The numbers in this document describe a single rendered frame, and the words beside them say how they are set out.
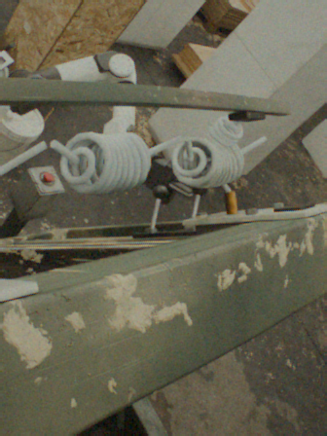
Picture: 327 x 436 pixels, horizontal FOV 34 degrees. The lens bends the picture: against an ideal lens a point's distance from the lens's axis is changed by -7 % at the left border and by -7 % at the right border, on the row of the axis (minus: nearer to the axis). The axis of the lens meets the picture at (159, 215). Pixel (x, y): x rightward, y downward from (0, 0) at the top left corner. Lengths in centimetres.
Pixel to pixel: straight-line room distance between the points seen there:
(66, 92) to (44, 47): 305
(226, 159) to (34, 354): 46
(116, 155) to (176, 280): 17
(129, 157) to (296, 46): 313
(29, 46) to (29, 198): 182
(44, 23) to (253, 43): 140
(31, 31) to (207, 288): 325
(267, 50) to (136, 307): 342
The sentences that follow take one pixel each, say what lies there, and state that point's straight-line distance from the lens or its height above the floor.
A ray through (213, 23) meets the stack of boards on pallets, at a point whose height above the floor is 14.
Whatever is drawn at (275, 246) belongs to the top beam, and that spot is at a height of 196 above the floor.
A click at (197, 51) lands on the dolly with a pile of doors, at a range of 537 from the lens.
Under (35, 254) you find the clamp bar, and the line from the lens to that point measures 105.
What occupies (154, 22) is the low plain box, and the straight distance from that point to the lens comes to 517.
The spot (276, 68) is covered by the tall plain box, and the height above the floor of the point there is 117.
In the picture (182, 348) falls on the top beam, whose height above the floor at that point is 193.
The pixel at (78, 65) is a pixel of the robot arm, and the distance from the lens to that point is 163.
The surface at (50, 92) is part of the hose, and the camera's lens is 47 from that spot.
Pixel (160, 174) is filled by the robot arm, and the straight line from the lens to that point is 147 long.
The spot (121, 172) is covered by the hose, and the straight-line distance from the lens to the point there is 57.
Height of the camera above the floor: 223
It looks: 36 degrees down
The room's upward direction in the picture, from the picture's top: 47 degrees clockwise
